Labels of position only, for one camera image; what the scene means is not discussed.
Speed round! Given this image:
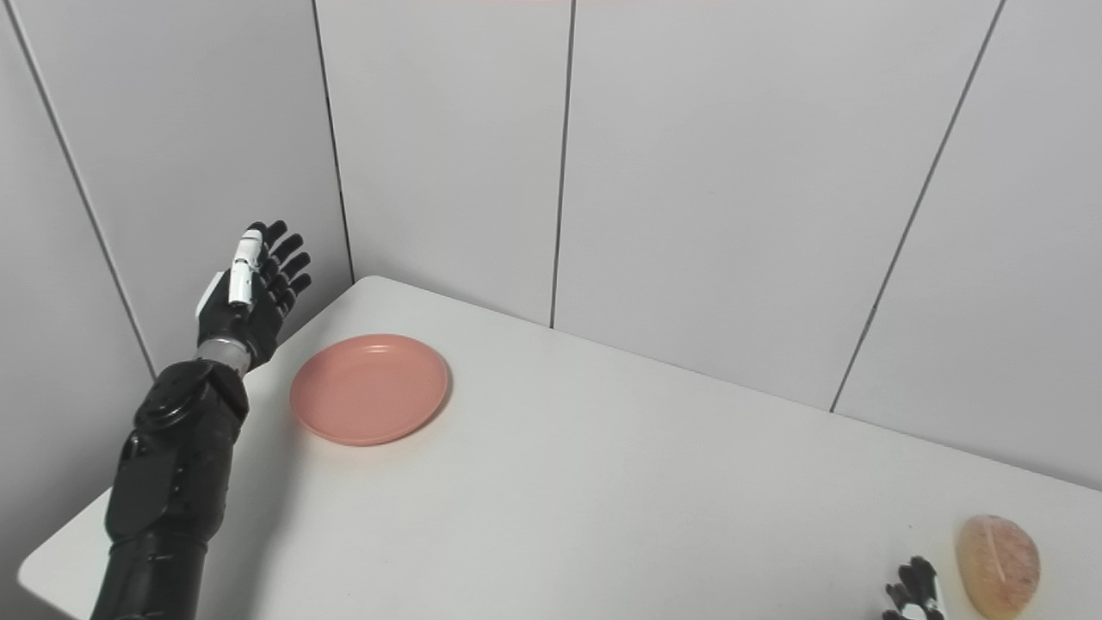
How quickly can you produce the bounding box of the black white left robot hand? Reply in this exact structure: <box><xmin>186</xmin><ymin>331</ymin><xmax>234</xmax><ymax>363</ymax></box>
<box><xmin>195</xmin><ymin>220</ymin><xmax>313</xmax><ymax>373</ymax></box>

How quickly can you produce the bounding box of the brown bread roll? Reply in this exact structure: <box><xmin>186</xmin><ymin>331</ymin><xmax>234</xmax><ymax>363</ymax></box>
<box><xmin>956</xmin><ymin>515</ymin><xmax>1042</xmax><ymax>620</ymax></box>

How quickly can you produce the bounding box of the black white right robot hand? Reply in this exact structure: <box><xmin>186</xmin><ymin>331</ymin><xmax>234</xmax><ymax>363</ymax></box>
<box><xmin>883</xmin><ymin>556</ymin><xmax>946</xmax><ymax>620</ymax></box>

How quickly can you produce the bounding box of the pink round plate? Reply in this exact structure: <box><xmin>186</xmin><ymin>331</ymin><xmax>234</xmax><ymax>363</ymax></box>
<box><xmin>289</xmin><ymin>334</ymin><xmax>450</xmax><ymax>447</ymax></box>

